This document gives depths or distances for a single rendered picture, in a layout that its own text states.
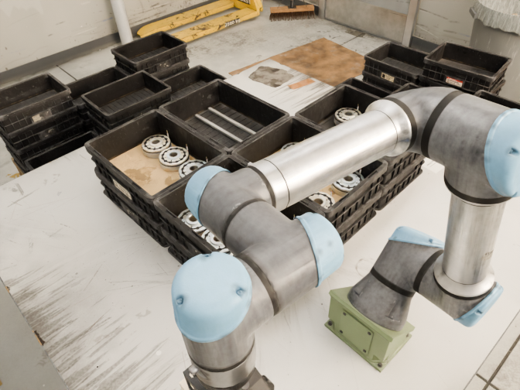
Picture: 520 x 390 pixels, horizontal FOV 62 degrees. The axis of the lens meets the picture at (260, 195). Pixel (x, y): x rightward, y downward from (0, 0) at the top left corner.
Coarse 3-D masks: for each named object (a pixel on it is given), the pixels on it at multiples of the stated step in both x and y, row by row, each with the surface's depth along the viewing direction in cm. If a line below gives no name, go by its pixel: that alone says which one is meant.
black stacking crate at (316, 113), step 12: (336, 96) 165; (348, 96) 167; (360, 96) 163; (312, 108) 157; (324, 108) 163; (336, 108) 169; (360, 108) 166; (312, 120) 161; (324, 120) 167; (408, 156) 142; (420, 156) 149; (396, 168) 138; (384, 180) 139
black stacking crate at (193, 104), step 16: (192, 96) 166; (208, 96) 173; (224, 96) 174; (240, 96) 167; (176, 112) 165; (192, 112) 170; (208, 112) 174; (224, 112) 173; (240, 112) 172; (256, 112) 164; (272, 112) 157; (208, 128) 165; (224, 128) 165; (240, 128) 165; (256, 128) 164; (224, 144) 158
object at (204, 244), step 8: (224, 160) 135; (232, 160) 135; (240, 160) 134; (184, 184) 127; (168, 192) 125; (304, 200) 120; (160, 208) 120; (312, 208) 118; (168, 216) 118; (176, 224) 117; (184, 224) 115; (184, 232) 115; (192, 232) 113; (192, 240) 114; (200, 240) 111; (208, 248) 109; (216, 248) 109
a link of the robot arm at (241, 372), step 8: (248, 360) 46; (192, 368) 46; (200, 368) 45; (240, 368) 45; (248, 368) 47; (200, 376) 47; (208, 376) 46; (216, 376) 45; (224, 376) 45; (232, 376) 46; (240, 376) 47; (208, 384) 47; (216, 384) 46; (224, 384) 46; (232, 384) 47
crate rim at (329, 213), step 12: (288, 120) 150; (300, 120) 149; (264, 132) 145; (240, 156) 136; (384, 168) 129; (372, 180) 127; (348, 192) 122; (360, 192) 125; (312, 204) 119; (336, 204) 119
